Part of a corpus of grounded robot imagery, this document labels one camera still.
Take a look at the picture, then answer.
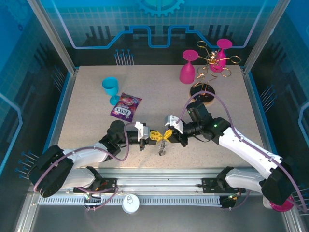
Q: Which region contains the white slotted cable duct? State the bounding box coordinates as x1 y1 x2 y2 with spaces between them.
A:
38 195 223 206

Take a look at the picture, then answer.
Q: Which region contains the purple candy bag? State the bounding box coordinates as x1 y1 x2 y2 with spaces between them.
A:
110 92 142 121

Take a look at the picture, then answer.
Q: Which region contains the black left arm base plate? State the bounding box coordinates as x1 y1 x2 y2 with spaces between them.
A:
73 177 118 194

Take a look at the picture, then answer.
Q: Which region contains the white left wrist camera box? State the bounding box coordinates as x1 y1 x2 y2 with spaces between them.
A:
134 121 152 142

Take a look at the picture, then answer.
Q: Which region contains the pink plastic goblet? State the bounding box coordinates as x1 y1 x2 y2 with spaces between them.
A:
179 49 199 85
209 39 233 73

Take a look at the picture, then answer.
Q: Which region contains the pink and white cup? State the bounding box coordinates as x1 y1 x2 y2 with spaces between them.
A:
263 195 296 213

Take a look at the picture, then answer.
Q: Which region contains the aluminium frame post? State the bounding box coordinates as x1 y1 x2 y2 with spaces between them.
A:
242 0 289 74
26 0 79 74

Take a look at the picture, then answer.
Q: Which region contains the small clear zip bag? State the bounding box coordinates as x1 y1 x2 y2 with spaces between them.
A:
157 140 169 156

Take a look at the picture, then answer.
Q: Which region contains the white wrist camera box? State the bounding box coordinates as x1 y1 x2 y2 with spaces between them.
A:
134 121 152 142
164 115 184 134

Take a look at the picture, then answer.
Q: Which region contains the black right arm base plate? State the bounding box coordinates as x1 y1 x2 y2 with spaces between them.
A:
201 177 246 194

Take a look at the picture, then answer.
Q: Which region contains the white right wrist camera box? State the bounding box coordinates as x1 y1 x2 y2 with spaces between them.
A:
164 115 184 134

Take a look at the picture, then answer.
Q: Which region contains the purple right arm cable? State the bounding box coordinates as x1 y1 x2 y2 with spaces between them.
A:
178 91 309 213

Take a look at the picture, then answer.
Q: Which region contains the gold wire glass rack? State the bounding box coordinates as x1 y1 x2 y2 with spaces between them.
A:
189 40 241 106

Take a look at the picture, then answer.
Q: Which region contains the white round lid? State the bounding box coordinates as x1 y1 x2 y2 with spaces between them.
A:
122 194 140 215

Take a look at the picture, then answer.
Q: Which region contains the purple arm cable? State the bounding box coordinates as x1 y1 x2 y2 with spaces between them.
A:
178 91 309 213
33 122 140 211

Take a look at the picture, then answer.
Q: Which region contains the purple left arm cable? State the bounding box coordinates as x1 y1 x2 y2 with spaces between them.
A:
33 122 140 211

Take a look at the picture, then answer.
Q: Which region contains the black electronics board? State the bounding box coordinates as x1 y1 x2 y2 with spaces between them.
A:
220 193 242 211
83 195 102 211

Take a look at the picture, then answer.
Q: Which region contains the aluminium mounting rail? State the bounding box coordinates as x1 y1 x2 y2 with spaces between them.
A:
50 168 288 196

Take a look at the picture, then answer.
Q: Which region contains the cyan plastic goblet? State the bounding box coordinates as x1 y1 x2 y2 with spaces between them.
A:
101 76 121 106

